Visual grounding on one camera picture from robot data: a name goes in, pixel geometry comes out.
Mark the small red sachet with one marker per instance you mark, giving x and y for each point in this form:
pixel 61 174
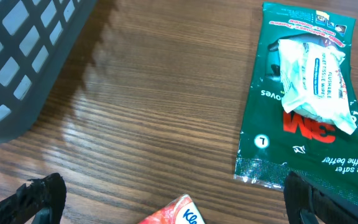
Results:
pixel 182 210

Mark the grey plastic mesh basket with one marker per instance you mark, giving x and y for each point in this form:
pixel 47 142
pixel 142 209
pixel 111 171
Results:
pixel 36 38

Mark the green 3M glove package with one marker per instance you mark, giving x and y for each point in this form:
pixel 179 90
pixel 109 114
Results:
pixel 272 142

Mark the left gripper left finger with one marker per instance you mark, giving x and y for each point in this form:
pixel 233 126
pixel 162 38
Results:
pixel 43 201

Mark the light green wipes packet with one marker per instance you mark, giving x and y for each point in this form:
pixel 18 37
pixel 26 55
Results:
pixel 313 84

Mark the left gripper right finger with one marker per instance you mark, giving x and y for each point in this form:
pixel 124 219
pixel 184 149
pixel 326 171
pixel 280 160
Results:
pixel 308 202

